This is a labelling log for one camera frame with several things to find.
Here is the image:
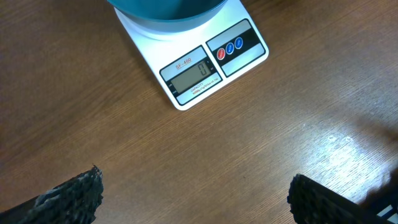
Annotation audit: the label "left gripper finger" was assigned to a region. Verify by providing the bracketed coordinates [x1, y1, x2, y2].
[1, 166, 104, 224]

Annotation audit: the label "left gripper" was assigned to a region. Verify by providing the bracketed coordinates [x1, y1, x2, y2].
[287, 168, 397, 224]

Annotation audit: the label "white digital kitchen scale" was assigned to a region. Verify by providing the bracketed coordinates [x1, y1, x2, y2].
[115, 0, 269, 111]

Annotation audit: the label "teal plastic bowl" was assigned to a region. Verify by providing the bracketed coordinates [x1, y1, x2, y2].
[108, 0, 227, 32]

